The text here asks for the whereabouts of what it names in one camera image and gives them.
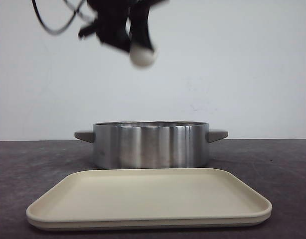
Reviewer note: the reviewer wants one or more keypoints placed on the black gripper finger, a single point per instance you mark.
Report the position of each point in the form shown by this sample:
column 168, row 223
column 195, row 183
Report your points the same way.
column 111, row 25
column 139, row 29

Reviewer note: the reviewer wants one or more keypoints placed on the cream rectangular tray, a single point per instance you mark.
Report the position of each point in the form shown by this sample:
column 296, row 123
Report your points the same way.
column 148, row 198

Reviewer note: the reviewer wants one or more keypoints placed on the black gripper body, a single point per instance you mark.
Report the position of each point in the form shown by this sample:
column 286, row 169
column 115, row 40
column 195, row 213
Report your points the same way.
column 93, row 4

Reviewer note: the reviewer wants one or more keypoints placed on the panda bun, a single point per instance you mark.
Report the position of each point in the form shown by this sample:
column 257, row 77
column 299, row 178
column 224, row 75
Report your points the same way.
column 142, row 57

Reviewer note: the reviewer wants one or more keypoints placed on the stainless steel steamer pot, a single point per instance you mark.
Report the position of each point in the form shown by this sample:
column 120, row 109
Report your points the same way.
column 151, row 144

